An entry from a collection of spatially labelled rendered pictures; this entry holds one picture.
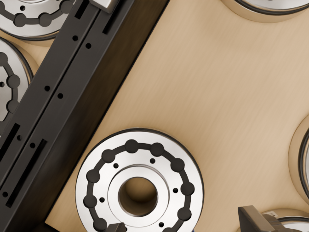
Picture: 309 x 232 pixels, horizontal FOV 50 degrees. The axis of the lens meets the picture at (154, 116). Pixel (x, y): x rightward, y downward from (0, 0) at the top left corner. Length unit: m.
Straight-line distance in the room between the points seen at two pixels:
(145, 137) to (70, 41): 0.10
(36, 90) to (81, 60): 0.03
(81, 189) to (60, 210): 0.05
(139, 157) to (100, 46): 0.10
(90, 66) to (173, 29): 0.12
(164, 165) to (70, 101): 0.10
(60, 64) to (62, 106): 0.02
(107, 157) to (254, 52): 0.15
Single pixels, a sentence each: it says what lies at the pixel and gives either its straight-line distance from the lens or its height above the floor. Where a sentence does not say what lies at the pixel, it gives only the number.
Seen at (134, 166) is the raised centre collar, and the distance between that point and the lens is 0.26.
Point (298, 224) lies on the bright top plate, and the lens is 0.29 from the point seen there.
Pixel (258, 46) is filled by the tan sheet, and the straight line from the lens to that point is 0.30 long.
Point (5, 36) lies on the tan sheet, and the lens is 0.33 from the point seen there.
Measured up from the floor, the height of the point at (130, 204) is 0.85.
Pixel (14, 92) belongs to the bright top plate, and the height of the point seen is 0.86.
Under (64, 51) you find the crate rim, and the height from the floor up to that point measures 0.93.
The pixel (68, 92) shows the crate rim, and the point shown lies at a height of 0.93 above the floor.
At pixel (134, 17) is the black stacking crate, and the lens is 0.22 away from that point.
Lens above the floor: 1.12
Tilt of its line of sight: 87 degrees down
